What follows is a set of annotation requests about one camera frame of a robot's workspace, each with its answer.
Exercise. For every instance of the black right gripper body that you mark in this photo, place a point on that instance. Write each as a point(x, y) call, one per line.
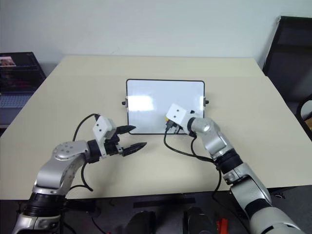
point(173, 127)

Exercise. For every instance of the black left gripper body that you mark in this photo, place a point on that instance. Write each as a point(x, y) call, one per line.
point(111, 147)

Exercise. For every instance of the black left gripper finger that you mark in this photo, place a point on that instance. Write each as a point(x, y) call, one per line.
point(126, 129)
point(134, 148)

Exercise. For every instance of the yellow whiteboard eraser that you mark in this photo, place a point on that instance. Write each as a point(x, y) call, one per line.
point(166, 119)

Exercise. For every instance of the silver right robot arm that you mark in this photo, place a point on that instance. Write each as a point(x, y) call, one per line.
point(246, 180)

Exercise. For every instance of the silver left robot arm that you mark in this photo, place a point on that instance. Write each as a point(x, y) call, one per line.
point(64, 151)

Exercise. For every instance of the black-framed small whiteboard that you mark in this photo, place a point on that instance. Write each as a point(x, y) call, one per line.
point(151, 102)

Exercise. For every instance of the black flat strip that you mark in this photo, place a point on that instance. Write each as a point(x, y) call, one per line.
point(164, 202)

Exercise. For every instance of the dark rounded shape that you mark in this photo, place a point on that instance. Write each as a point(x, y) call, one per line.
point(198, 220)

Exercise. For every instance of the red clip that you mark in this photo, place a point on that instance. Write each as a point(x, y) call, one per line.
point(222, 223)

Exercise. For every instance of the open laptop computer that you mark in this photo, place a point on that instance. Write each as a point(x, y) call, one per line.
point(20, 73)

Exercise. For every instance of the black office chair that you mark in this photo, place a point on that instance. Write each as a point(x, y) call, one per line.
point(290, 61)

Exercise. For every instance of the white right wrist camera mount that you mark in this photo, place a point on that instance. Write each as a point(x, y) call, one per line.
point(177, 114)

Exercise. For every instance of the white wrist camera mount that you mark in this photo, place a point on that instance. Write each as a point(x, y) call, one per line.
point(103, 127)
point(177, 114)

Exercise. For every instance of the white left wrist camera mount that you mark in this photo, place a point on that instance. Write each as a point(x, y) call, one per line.
point(103, 127)

